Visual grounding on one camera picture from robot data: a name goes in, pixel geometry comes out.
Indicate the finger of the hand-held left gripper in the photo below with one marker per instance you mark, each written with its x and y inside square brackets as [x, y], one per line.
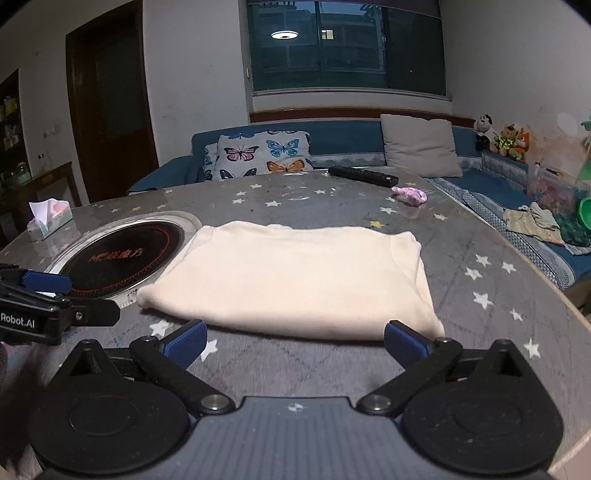
[46, 282]
[92, 311]

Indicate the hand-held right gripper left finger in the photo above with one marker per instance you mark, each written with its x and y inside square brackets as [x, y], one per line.
[187, 342]

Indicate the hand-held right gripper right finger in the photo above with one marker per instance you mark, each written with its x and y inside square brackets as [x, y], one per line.
[406, 344]

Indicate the cream sweater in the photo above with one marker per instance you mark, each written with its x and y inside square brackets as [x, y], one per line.
[295, 281]

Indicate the tissue box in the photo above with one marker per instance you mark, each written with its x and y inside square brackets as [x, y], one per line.
[48, 224]

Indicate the built-in black induction hob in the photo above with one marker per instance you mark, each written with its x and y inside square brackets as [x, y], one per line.
[124, 258]

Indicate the dark wooden side cabinet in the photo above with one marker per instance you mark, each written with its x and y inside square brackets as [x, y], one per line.
[51, 184]

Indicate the small pink cloth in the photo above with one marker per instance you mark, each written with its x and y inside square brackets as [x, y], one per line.
[410, 195]

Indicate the black remote control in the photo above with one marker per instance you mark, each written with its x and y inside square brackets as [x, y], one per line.
[362, 176]

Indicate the beige crumpled garment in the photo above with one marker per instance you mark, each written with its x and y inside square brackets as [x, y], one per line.
[531, 221]

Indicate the dark wooden door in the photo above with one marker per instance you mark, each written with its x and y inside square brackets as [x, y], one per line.
[111, 101]

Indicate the grey pillow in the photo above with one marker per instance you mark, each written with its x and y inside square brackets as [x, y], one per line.
[422, 145]

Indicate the butterfly print pillow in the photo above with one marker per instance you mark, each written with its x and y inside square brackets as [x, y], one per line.
[263, 154]

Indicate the green plaid garment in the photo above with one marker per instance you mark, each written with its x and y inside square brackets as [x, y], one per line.
[575, 230]

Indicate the clear plastic storage box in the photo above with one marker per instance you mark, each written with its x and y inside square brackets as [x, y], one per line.
[554, 189]

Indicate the blue sofa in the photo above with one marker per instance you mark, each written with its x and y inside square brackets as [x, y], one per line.
[346, 134]

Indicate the brown bear plush toy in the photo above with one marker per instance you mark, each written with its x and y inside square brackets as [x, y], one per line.
[504, 141]

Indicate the panda plush toy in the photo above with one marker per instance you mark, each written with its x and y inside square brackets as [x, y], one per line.
[483, 131]

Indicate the orange fox plush toy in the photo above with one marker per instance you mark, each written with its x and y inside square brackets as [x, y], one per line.
[521, 145]

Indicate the green plastic toy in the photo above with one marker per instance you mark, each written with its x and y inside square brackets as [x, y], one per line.
[586, 157]

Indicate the window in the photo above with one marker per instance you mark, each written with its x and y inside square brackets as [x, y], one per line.
[346, 46]

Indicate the wall shelf with jars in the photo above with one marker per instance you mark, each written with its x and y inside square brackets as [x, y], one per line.
[10, 129]

